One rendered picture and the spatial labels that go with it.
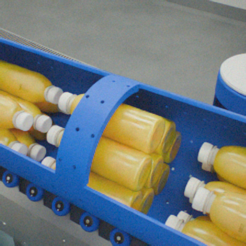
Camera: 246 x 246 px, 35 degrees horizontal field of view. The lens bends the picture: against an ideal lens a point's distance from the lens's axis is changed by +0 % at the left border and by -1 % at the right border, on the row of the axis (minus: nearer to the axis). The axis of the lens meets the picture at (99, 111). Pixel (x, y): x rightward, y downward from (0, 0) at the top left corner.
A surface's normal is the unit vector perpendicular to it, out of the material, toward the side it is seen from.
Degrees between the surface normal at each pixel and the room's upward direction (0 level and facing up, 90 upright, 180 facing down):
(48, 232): 71
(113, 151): 20
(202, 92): 0
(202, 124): 101
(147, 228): 91
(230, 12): 76
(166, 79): 0
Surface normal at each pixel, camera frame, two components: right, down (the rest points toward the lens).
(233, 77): -0.01, -0.81
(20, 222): -0.52, 0.20
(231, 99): -0.86, 0.30
